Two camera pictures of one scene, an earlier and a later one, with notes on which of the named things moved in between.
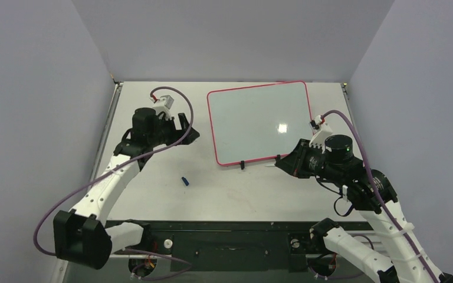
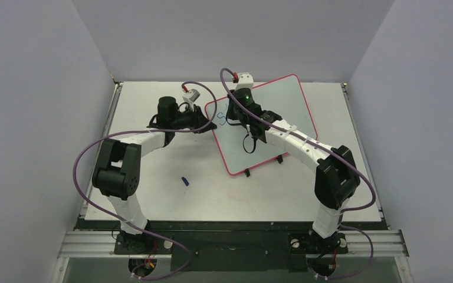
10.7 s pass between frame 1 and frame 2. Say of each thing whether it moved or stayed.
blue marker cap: stayed
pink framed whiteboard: moved
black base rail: stayed
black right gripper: moved
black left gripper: moved
